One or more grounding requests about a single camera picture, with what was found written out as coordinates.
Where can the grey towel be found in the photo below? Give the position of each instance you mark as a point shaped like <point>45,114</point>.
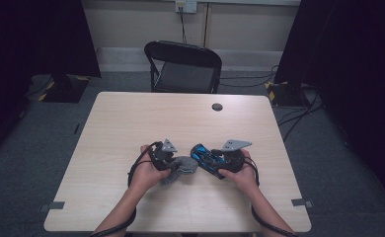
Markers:
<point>184,168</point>

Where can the black stand base, yellow stripes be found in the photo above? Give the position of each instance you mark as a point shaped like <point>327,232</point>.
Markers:
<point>65,90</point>
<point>284,94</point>

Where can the white wall socket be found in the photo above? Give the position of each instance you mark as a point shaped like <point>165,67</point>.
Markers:
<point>186,6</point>

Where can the blue toy car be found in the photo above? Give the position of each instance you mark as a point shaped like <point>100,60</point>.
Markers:
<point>205,158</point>

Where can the black folding chair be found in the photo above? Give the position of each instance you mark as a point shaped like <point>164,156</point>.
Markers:
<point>184,77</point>

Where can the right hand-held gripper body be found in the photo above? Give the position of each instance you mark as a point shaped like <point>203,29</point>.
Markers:
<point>234,161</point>

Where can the grey tape strip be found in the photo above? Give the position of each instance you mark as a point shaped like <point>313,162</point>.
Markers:
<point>54,206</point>
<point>300,202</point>

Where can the black pen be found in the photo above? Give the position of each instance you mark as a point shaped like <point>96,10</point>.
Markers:
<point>77,128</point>

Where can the dark curtain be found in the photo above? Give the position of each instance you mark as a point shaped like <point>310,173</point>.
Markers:
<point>26,49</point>
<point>355,72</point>

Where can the person's left hand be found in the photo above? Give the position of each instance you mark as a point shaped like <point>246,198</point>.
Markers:
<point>146,176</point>

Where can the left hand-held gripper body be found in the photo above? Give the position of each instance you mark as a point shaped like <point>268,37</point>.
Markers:
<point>162,158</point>

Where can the person's right hand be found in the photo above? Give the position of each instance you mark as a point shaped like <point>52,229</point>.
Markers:
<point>246,179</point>

